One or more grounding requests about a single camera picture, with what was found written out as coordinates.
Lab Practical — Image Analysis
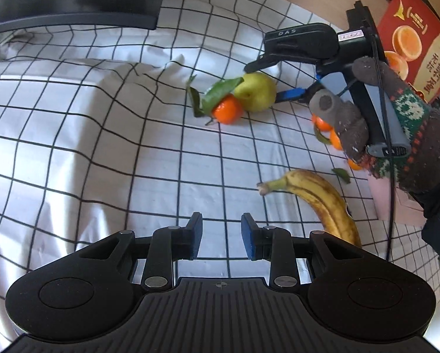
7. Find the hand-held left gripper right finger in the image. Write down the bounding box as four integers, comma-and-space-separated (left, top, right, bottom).
241, 212, 369, 289

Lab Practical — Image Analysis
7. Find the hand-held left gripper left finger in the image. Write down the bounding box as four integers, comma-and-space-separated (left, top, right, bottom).
75, 212, 203, 289

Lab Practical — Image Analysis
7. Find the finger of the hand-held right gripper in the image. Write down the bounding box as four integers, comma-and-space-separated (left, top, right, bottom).
277, 80, 321, 104
244, 53, 285, 74

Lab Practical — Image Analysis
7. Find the small green pear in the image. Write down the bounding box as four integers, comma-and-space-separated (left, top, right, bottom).
235, 72, 278, 113

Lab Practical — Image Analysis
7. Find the mandarin with long leaves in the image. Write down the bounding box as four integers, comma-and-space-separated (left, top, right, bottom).
188, 75, 245, 126

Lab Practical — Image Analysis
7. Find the pink cardboard box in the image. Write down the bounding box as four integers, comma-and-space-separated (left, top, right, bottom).
367, 174, 426, 225

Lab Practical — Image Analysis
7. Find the person's right hand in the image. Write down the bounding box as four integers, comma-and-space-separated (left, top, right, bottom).
308, 56, 440, 204

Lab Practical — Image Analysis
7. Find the brown spotted banana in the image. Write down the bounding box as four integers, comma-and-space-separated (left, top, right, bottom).
257, 168, 362, 249

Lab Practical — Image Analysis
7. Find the red printed food bag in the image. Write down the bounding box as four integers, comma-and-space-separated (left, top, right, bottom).
376, 0, 440, 104

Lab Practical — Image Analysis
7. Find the white black checked cloth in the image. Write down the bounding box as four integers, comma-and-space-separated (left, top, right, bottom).
0, 0, 440, 353

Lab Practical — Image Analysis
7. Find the black cable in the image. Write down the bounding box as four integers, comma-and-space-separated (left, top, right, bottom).
372, 31, 396, 262

